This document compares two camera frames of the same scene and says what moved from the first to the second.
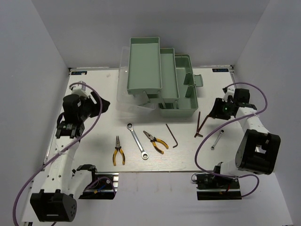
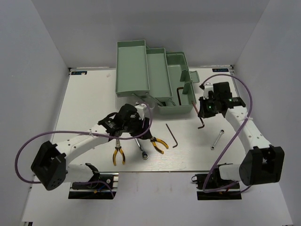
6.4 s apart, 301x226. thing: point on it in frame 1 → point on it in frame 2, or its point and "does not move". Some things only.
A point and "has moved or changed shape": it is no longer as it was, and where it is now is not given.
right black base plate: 217,187 does not move
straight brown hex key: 198,126 → 200,117
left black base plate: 104,186 does not move
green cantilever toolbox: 151,78 has moved or changed shape
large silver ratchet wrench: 145,155 does not move
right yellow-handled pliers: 153,139 does not move
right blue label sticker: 220,70 does not move
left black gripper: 96,106 → 141,121
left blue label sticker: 79,73 does not move
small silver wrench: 212,147 does not move
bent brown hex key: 197,133 → 178,97
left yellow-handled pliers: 118,147 does not move
